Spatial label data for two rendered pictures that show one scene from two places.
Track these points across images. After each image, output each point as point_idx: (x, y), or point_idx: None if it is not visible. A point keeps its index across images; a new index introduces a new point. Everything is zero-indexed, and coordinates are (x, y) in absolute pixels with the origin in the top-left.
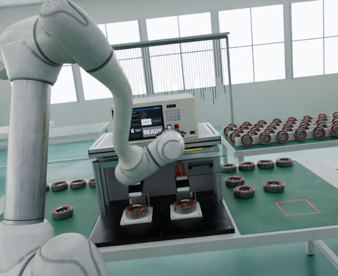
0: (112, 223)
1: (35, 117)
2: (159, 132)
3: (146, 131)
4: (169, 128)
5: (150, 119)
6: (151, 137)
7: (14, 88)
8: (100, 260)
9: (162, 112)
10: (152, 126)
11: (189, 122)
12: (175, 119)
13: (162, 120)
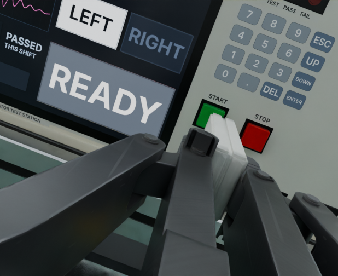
0: None
1: None
2: (42, 196)
3: (66, 77)
4: (227, 150)
5: (124, 12)
6: (83, 126)
7: None
8: None
9: (219, 7)
10: (114, 65)
11: None
12: (272, 89)
13: (193, 57)
